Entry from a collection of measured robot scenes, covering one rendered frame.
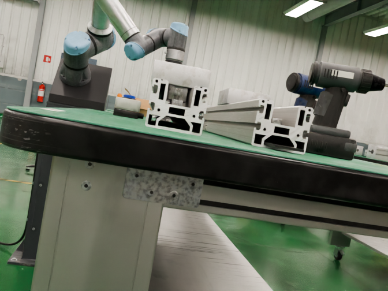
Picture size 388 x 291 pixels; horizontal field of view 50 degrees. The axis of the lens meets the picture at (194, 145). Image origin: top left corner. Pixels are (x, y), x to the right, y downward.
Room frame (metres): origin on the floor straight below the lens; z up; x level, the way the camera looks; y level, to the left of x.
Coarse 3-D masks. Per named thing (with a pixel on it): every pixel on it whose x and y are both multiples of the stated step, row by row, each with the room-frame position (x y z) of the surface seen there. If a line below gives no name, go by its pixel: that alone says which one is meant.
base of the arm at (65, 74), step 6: (66, 66) 1.98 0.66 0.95; (60, 72) 2.03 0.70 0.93; (66, 72) 2.00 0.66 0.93; (72, 72) 1.99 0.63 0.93; (78, 72) 2.00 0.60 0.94; (84, 72) 2.02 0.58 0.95; (90, 72) 2.08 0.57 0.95; (60, 78) 2.05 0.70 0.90; (66, 78) 2.01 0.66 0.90; (72, 78) 2.01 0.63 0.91; (78, 78) 2.01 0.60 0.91; (84, 78) 2.04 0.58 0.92; (90, 78) 2.08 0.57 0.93; (72, 84) 2.03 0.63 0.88; (78, 84) 2.03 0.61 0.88; (84, 84) 2.06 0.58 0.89
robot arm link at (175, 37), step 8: (176, 24) 1.68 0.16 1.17; (184, 24) 1.69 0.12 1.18; (168, 32) 1.70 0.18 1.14; (176, 32) 1.68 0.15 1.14; (184, 32) 1.69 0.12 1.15; (168, 40) 1.70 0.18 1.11; (176, 40) 1.68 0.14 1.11; (184, 40) 1.70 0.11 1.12; (176, 48) 1.68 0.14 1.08; (184, 48) 1.70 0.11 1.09
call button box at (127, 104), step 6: (120, 102) 1.35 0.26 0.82; (126, 102) 1.35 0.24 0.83; (132, 102) 1.35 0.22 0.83; (138, 102) 1.35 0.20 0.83; (120, 108) 1.35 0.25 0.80; (126, 108) 1.35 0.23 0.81; (132, 108) 1.35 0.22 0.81; (138, 108) 1.35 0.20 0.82; (114, 114) 1.35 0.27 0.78; (120, 114) 1.35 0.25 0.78; (126, 114) 1.35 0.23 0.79; (132, 114) 1.35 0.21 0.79; (138, 114) 1.36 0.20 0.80
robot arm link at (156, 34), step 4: (156, 28) 1.77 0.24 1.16; (160, 28) 1.76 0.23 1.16; (164, 28) 1.75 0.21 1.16; (148, 32) 1.77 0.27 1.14; (152, 32) 1.73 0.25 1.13; (156, 32) 1.73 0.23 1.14; (160, 32) 1.73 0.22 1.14; (152, 36) 1.71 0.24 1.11; (156, 36) 1.72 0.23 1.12; (160, 36) 1.73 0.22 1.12; (156, 40) 1.72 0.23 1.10; (160, 40) 1.73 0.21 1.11; (156, 44) 1.72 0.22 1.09; (160, 44) 1.74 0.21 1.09; (164, 44) 1.74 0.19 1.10; (156, 48) 1.74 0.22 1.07
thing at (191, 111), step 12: (156, 84) 0.72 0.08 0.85; (168, 84) 0.72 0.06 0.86; (156, 96) 0.72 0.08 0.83; (192, 96) 0.73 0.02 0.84; (204, 96) 0.76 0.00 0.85; (156, 108) 0.72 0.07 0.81; (168, 108) 0.72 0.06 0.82; (180, 108) 0.73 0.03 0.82; (192, 108) 0.73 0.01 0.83; (204, 108) 0.73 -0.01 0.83; (156, 120) 0.72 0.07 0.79; (180, 120) 0.91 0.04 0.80; (192, 120) 0.73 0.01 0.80; (180, 132) 0.73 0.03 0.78; (192, 132) 0.73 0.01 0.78
